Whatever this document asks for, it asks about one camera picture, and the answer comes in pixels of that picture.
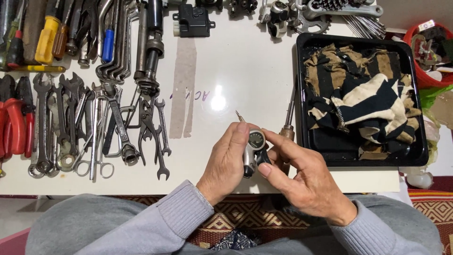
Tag black metal bicycle part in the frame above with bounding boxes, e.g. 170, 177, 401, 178
229, 0, 259, 19

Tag red basket of parts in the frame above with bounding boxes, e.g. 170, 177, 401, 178
403, 21, 453, 89

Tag amber handled screwdriver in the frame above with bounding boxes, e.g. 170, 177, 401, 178
52, 0, 74, 60

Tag white plastic bag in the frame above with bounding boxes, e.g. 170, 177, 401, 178
400, 166, 435, 190

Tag black small part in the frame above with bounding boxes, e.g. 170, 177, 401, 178
195, 0, 224, 11

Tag wooden handled screwdriver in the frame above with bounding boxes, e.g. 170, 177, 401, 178
279, 75, 298, 176

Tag person's left hand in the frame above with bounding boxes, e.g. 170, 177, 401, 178
196, 121, 261, 207

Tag black plastic tray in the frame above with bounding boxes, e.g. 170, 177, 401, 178
295, 33, 429, 167

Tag brown wooden file handle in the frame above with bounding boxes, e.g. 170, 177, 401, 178
22, 0, 49, 65

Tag silver toothed chainring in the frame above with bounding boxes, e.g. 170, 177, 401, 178
293, 13, 332, 35

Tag thin yellow pencil tool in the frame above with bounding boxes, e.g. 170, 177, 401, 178
13, 65, 67, 73

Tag bundle of steel spokes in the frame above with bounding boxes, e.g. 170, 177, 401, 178
343, 14, 387, 40

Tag silver bicycle gear shifter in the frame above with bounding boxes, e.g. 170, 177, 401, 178
242, 129, 272, 179

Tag red woven patterned mat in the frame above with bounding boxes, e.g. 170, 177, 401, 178
113, 189, 453, 255

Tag person's grey trousers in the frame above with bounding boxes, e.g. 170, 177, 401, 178
25, 193, 444, 255

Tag striped black beige rag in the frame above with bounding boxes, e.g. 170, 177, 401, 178
304, 43, 422, 160

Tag yellow handled screwdriver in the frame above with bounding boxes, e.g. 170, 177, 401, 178
34, 0, 62, 66

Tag black slip joint pliers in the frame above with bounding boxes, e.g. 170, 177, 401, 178
137, 98, 163, 167

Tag green plastic bag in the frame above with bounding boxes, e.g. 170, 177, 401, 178
419, 85, 453, 111

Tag green handled screwdriver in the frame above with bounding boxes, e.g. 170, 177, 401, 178
0, 0, 18, 72

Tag silver brake part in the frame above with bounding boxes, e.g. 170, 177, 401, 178
258, 0, 296, 39

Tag dark sprocket cassette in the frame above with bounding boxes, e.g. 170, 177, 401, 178
311, 0, 376, 11

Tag blue handled tool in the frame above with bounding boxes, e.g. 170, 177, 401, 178
101, 14, 115, 64

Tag person's right hand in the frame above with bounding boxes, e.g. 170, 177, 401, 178
257, 129, 358, 227

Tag steel scissors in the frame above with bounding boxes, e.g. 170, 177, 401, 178
74, 90, 115, 180

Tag black plastic box part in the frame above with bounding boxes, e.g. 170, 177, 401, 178
172, 4, 216, 38

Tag brown tape strip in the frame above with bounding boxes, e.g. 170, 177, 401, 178
169, 37, 198, 139

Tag blue patterned cloth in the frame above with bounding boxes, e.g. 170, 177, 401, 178
210, 228, 261, 252

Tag black cylinder pump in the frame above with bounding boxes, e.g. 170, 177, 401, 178
133, 0, 165, 95

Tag set of offset ring spanners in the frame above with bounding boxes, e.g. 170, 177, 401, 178
95, 0, 141, 85

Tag red handled pliers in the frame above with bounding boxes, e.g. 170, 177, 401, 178
0, 74, 37, 160

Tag row of steel wrenches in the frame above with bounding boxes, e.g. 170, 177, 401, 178
28, 72, 173, 181

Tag pink board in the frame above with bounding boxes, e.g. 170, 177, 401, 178
0, 227, 32, 255

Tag red black handled screwdriver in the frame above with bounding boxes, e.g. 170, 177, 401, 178
6, 0, 26, 69

